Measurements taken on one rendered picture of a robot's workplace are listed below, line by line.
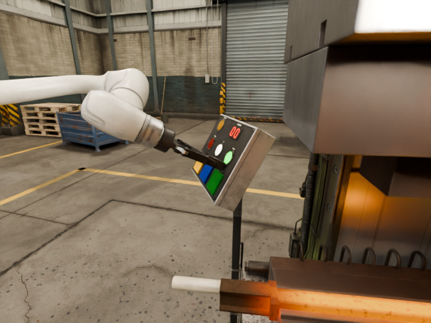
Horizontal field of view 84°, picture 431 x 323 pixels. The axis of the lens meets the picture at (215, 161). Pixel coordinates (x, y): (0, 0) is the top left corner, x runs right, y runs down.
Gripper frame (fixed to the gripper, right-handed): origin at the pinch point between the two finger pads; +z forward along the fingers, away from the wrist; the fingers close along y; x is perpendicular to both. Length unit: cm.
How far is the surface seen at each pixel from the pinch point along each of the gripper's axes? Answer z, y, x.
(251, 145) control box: 4.8, 7.0, 10.8
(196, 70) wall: 133, -785, 145
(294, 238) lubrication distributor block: 31.7, 16.0, -9.1
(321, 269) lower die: 12.5, 41.9, -3.9
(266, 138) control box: 8.5, 7.0, 15.0
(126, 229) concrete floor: 16, -137, -115
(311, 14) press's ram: -20, 47, 26
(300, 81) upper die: -16, 45, 21
